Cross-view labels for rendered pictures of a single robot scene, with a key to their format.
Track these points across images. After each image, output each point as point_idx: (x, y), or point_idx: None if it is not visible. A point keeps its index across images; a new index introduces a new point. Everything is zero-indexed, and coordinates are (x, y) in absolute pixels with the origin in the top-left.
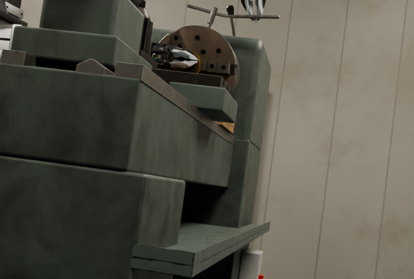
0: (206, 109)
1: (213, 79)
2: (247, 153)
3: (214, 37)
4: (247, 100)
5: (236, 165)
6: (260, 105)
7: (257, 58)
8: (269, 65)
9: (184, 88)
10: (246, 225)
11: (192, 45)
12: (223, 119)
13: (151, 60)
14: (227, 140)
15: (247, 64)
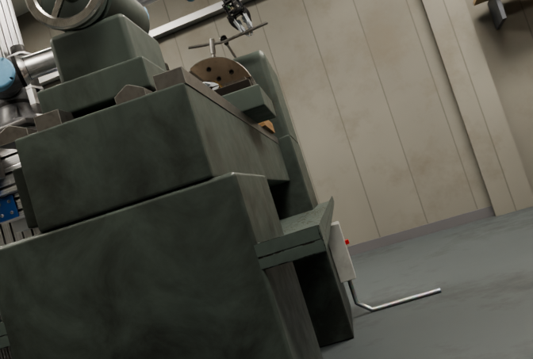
0: (249, 110)
1: (243, 84)
2: (293, 146)
3: (222, 62)
4: (273, 102)
5: (289, 159)
6: (283, 105)
7: (264, 65)
8: (274, 72)
9: None
10: (316, 205)
11: (208, 78)
12: (266, 116)
13: None
14: (273, 140)
15: (259, 74)
